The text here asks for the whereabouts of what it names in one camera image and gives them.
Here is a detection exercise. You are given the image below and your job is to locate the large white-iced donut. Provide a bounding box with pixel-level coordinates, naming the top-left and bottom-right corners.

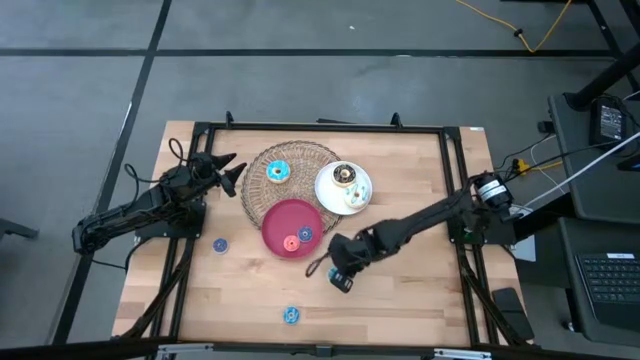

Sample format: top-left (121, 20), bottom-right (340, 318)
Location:
top-left (343, 182), bottom-right (371, 210)

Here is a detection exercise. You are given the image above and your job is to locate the white cable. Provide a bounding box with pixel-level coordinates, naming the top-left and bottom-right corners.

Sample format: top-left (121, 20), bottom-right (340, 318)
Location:
top-left (522, 130), bottom-right (640, 209)

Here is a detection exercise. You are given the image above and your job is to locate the large blue-iced donut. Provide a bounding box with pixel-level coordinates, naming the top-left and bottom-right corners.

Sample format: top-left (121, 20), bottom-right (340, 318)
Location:
top-left (266, 159), bottom-right (292, 185)

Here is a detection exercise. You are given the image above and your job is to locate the black laptop keyboard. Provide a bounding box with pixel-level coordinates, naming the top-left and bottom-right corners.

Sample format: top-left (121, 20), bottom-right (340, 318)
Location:
top-left (573, 252), bottom-right (640, 346)

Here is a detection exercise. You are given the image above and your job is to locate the black side desk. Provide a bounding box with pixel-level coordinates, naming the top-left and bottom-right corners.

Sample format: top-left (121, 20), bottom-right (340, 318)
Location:
top-left (547, 92), bottom-right (640, 224)

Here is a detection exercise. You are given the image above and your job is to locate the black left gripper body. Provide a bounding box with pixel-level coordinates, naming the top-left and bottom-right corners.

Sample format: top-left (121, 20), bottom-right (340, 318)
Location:
top-left (191, 152), bottom-right (226, 191)

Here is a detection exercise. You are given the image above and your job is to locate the round white plate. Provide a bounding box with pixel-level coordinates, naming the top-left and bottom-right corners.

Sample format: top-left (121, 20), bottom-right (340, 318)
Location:
top-left (314, 160), bottom-right (374, 216)

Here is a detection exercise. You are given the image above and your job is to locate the round red plate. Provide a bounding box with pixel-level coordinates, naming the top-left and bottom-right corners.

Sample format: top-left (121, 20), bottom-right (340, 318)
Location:
top-left (261, 198), bottom-right (325, 260)

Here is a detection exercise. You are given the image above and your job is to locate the black power adapter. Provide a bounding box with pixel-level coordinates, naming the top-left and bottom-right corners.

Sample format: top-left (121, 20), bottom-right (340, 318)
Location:
top-left (589, 97), bottom-right (629, 146)

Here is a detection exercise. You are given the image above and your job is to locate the round woven wicker placemat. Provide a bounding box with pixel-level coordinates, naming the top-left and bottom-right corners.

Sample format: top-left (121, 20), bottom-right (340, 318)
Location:
top-left (240, 140), bottom-right (346, 234)

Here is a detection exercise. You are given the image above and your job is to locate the dark chair base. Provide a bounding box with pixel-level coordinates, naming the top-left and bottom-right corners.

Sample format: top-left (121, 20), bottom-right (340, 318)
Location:
top-left (0, 218), bottom-right (40, 242)

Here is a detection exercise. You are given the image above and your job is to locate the black flat pad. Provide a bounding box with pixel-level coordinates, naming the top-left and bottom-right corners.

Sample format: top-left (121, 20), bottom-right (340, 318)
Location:
top-left (492, 287), bottom-right (535, 342)

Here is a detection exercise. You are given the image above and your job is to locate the large chocolate-iced donut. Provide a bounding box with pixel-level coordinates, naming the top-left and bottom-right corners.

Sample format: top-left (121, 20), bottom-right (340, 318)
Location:
top-left (332, 163), bottom-right (357, 189)

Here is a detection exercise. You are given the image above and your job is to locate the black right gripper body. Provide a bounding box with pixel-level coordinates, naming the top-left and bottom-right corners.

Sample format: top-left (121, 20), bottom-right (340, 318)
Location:
top-left (327, 229), bottom-right (377, 275)

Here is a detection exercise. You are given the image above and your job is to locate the yellow extension cable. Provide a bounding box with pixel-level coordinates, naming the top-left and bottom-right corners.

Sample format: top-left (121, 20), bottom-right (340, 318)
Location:
top-left (454, 0), bottom-right (574, 54)

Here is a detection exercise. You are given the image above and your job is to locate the black aluminium table frame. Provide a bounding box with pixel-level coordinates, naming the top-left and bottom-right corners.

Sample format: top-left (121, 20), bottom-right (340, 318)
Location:
top-left (112, 110), bottom-right (532, 351)

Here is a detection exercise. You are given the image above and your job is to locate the black desk leg beam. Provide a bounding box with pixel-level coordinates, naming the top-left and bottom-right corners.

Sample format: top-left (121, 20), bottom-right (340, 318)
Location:
top-left (564, 0), bottom-right (640, 111)

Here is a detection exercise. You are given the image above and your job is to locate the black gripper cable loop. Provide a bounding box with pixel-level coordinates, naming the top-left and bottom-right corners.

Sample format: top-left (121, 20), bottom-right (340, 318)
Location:
top-left (305, 251), bottom-right (332, 279)

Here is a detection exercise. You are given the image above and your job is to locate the silver aluminium bracket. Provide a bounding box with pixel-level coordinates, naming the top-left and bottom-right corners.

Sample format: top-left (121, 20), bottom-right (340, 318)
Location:
top-left (432, 348), bottom-right (494, 360)
top-left (155, 342), bottom-right (214, 360)

